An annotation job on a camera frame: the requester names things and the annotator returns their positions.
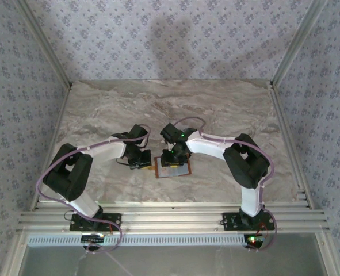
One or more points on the brown leather card holder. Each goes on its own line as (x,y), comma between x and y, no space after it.
(184,172)

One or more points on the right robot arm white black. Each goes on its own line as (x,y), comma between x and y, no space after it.
(207,145)

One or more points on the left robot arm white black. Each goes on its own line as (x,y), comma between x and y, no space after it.
(106,149)

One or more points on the grey metal lower panel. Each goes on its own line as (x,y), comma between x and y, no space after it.
(187,261)

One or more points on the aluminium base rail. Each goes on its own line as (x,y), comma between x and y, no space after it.
(172,218)

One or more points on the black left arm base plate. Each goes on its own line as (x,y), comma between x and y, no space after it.
(115,218)

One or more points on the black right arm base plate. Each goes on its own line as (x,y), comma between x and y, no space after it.
(230,221)

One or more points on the aluminium table side rail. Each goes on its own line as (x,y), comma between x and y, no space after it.
(57,126)
(288,138)

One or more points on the aluminium corner post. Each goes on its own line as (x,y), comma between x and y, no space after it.
(297,43)
(46,43)

